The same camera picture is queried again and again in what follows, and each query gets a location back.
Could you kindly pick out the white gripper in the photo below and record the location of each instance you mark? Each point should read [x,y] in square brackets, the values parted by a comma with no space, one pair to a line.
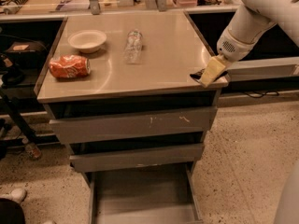
[234,48]

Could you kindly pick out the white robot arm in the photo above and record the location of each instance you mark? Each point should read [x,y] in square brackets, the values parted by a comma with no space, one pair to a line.
[251,20]

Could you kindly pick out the grey top drawer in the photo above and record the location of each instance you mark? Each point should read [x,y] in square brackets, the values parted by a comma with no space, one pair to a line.
[122,126]

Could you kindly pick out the grey drawer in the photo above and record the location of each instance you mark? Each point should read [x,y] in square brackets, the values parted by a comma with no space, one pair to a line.
[136,158]
[122,126]
[150,195]

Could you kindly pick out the grey drawer cabinet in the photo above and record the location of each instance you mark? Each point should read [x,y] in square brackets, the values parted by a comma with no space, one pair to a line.
[172,50]

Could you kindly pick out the grey bottom drawer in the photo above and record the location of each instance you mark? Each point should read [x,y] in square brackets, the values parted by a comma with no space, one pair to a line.
[150,195]

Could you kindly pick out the grey middle drawer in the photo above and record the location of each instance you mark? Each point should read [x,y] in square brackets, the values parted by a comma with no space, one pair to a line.
[136,158]

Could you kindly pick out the clear plastic water bottle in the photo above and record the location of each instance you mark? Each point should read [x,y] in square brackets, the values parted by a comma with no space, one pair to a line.
[133,46]

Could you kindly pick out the white paper bowl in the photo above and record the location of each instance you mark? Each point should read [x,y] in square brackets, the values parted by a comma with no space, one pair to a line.
[87,41]

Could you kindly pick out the crushed orange soda can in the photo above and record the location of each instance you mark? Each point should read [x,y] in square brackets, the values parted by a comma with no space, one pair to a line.
[70,66]

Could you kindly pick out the black bag with label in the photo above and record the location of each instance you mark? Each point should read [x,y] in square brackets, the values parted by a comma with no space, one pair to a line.
[27,55]

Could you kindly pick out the bottle on floor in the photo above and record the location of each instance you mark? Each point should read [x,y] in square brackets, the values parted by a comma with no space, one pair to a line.
[31,149]

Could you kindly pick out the black tripod stand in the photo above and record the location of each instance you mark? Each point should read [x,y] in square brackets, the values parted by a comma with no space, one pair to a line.
[14,76]

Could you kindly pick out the white shoe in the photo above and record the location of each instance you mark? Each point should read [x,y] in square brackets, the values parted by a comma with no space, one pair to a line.
[17,195]

